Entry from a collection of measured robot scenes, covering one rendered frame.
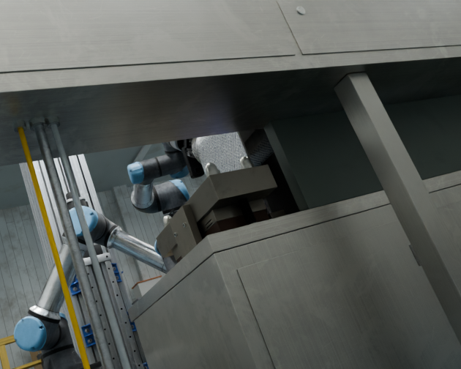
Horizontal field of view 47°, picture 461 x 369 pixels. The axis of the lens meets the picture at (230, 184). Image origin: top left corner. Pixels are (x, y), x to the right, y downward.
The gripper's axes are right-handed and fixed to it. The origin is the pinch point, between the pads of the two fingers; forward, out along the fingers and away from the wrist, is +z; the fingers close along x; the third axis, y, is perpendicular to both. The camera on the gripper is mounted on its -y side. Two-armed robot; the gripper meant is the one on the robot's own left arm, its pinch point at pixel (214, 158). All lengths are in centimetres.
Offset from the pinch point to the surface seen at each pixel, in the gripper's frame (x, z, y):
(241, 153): -8.2, 27.8, 8.5
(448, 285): 5, 83, -10
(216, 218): -27, 45, 0
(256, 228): -22, 54, -1
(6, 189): 56, -792, -232
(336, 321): -12, 69, -19
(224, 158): -8.2, 19.0, 5.2
